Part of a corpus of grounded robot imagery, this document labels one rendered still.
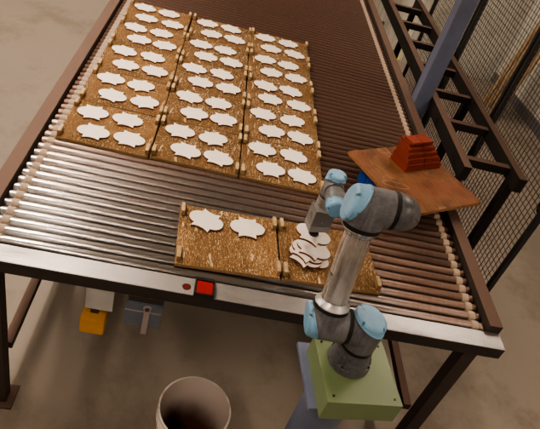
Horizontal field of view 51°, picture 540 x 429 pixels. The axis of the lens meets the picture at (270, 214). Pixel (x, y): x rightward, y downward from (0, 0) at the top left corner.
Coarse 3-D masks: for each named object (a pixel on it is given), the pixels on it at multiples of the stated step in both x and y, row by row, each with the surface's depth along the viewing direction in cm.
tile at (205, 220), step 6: (198, 210) 238; (204, 210) 239; (192, 216) 234; (198, 216) 235; (204, 216) 236; (210, 216) 237; (216, 216) 238; (192, 222) 231; (198, 222) 232; (204, 222) 233; (210, 222) 234; (216, 222) 235; (204, 228) 230; (210, 228) 231; (216, 228) 232
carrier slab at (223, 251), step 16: (192, 208) 240; (224, 224) 237; (192, 240) 225; (208, 240) 227; (224, 240) 230; (240, 240) 232; (256, 240) 235; (272, 240) 237; (192, 256) 218; (208, 256) 220; (224, 256) 222; (240, 256) 225; (256, 256) 227; (272, 256) 229; (224, 272) 218; (240, 272) 218; (256, 272) 220; (272, 272) 222
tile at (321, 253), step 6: (300, 240) 235; (300, 246) 232; (306, 246) 233; (312, 246) 234; (318, 246) 235; (324, 246) 236; (300, 252) 230; (306, 252) 230; (312, 252) 231; (318, 252) 232; (324, 252) 233; (312, 258) 229; (318, 258) 230; (324, 258) 230
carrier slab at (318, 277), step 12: (288, 228) 246; (288, 240) 240; (336, 240) 248; (288, 252) 234; (288, 264) 228; (372, 264) 242; (288, 276) 223; (300, 276) 225; (312, 276) 227; (324, 276) 228; (360, 276) 234; (372, 276) 236; (360, 288) 229; (372, 288) 230
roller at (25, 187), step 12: (36, 192) 227; (48, 192) 227; (60, 192) 229; (96, 204) 230; (108, 204) 231; (120, 204) 232; (156, 216) 234; (168, 216) 235; (396, 264) 251; (408, 264) 252; (420, 264) 253
